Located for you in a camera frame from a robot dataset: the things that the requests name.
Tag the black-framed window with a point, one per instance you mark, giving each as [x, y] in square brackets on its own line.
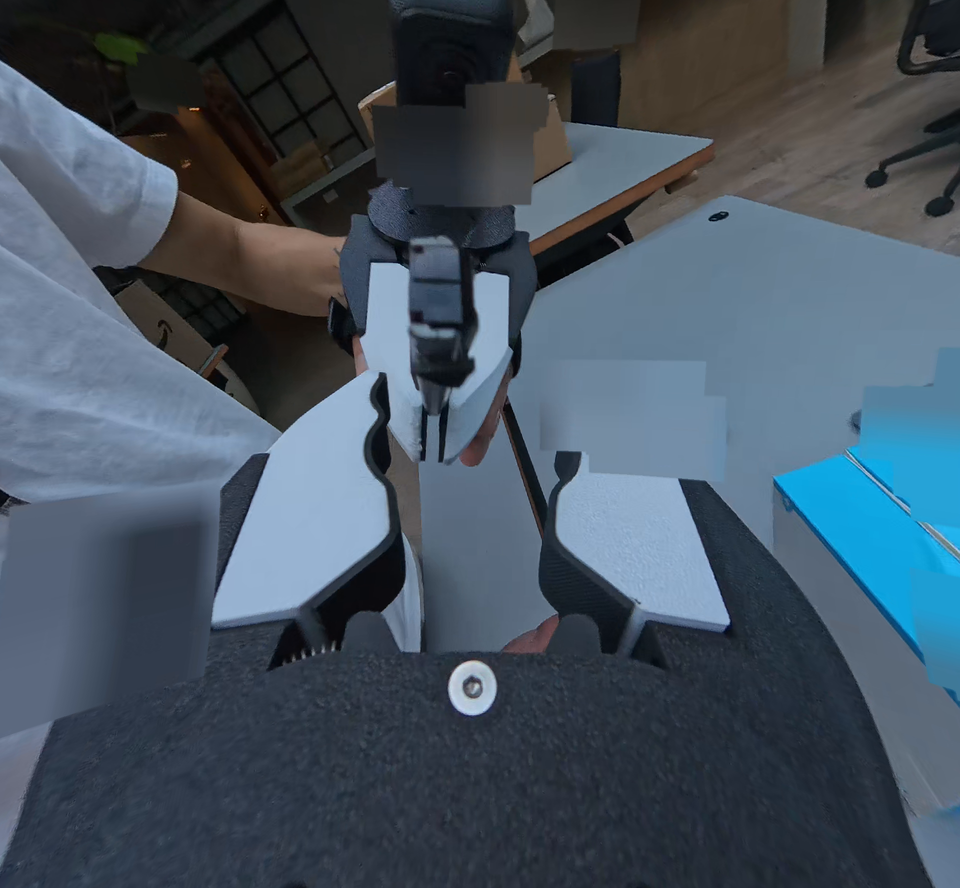
[285, 77]

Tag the person's left forearm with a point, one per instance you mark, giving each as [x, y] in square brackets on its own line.
[247, 257]

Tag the dark chair backrest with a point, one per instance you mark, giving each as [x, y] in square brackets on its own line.
[596, 89]

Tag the person's left hand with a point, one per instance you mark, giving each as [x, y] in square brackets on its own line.
[480, 445]

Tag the printed cardboard box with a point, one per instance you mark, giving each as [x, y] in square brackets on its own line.
[165, 325]

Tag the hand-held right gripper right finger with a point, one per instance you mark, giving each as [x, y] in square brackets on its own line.
[637, 543]

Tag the large cardboard box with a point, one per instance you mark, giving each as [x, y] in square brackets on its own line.
[551, 145]

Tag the white counter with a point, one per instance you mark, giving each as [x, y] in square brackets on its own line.
[712, 17]

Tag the metal utility knife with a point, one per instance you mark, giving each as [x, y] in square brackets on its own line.
[442, 303]

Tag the black office chair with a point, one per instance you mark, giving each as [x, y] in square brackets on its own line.
[930, 17]

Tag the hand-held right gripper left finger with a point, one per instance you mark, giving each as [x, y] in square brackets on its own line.
[315, 520]

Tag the green plant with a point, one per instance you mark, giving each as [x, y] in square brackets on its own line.
[120, 47]

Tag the person's right hand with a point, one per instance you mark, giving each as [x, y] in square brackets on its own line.
[536, 637]

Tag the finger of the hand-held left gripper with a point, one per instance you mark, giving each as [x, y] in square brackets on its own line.
[495, 333]
[386, 325]

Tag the blue and white box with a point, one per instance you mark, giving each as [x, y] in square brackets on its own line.
[930, 505]
[840, 528]

